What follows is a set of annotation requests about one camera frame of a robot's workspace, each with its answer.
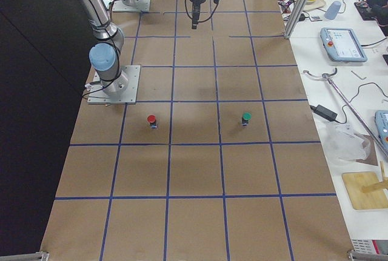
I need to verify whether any green push button switch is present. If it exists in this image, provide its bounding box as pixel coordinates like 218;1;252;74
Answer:
241;112;252;127

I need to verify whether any clear plastic bag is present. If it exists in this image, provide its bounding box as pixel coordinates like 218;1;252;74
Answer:
323;122;371;160

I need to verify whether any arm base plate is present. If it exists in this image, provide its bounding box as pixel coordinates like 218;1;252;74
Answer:
87;65;141;104
112;0;151;13

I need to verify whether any blue teach pendant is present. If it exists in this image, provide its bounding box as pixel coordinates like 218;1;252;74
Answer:
320;28;367;63
375;110;388;150

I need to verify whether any light blue plastic cup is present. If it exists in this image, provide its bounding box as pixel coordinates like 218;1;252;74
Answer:
324;1;342;21

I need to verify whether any metal grabber stick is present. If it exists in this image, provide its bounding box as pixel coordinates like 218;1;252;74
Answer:
303;68;387;156

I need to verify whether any aluminium frame post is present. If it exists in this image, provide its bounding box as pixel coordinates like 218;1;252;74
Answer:
284;0;307;39

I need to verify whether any black electronics board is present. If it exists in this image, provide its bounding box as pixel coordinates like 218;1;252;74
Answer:
354;1;378;21

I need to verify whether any red push button switch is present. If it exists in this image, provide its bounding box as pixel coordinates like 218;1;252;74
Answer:
147;114;158;129

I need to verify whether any wooden cutting board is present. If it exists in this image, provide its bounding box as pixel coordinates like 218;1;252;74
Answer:
342;171;387;210

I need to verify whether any black power adapter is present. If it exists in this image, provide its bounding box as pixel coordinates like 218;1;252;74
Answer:
313;105;337;122

